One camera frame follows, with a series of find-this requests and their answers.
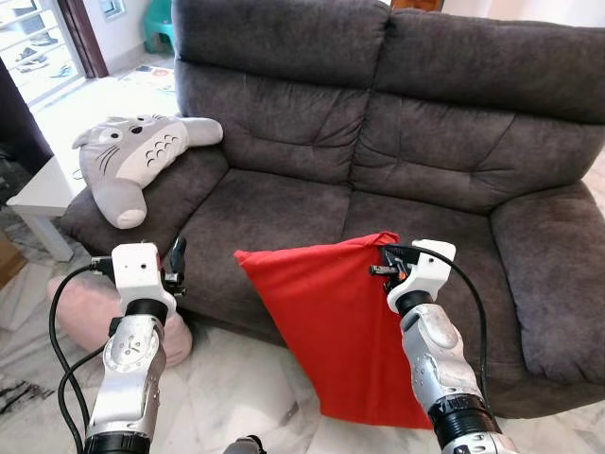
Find red pillow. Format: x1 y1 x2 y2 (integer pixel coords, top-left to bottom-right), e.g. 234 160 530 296
233 232 436 431

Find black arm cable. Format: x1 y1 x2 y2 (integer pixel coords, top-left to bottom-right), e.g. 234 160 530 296
382 243 491 400
47 262 120 454

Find printed floor mat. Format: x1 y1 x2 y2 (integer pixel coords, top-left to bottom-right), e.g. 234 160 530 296
117 63 180 96

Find brown door frame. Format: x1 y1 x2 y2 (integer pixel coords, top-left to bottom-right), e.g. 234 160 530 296
58 0 111 80

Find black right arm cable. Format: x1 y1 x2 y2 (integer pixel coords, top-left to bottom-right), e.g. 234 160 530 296
382 243 491 400

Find teal plastic chair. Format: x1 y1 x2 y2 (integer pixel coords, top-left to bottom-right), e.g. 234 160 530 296
142 0 177 56

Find white side table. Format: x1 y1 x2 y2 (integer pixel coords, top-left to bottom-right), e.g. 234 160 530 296
6 155 88 264

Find white framed window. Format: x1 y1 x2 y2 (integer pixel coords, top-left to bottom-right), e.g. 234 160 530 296
98 0 127 21

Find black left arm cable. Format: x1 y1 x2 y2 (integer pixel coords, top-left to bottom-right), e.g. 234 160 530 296
47 262 120 454

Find dark grey fabric sofa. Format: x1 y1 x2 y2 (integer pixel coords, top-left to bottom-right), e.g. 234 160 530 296
59 0 605 420

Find dark brown door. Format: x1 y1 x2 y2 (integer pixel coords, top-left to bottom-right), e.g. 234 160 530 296
0 57 54 177

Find grey Totoro plush pillow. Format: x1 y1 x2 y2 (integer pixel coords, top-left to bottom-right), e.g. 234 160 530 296
74 114 225 231

